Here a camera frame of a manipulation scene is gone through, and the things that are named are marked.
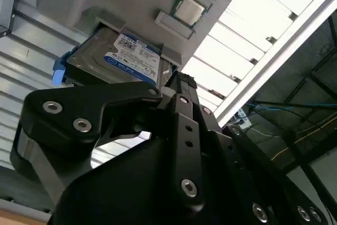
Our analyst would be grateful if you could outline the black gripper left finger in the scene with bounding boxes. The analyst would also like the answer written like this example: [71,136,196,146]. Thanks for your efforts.
[10,71,207,212]

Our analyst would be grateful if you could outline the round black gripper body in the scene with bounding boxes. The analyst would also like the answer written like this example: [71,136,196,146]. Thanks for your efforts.
[49,138,331,225]

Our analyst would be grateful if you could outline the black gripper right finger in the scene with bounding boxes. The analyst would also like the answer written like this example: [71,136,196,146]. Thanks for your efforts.
[184,73,329,225]

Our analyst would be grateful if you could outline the hard disk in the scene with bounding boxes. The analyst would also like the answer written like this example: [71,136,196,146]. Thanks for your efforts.
[52,22,177,89]

